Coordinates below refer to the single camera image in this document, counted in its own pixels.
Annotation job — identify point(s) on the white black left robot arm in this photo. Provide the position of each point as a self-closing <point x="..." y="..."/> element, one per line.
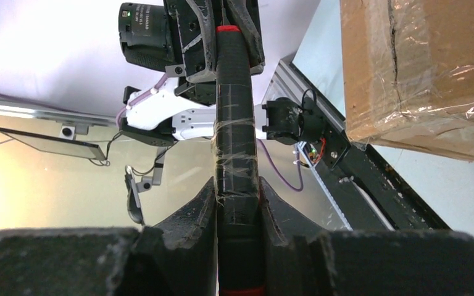
<point x="155" y="115"/>

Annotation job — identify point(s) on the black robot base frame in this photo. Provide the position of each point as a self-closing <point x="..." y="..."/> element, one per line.
<point x="363" y="188"/>

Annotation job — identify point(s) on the brown cardboard express box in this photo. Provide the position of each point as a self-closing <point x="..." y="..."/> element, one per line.
<point x="408" y="69"/>

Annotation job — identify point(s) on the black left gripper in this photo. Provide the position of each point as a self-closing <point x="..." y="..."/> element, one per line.
<point x="221" y="33"/>

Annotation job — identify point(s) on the red black utility knife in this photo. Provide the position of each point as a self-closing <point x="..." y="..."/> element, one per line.
<point x="241" y="266"/>

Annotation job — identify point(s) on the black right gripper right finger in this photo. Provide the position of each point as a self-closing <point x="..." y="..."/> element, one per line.
<point x="303" y="258"/>

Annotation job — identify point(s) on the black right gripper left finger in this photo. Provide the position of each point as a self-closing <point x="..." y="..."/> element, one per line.
<point x="173" y="257"/>

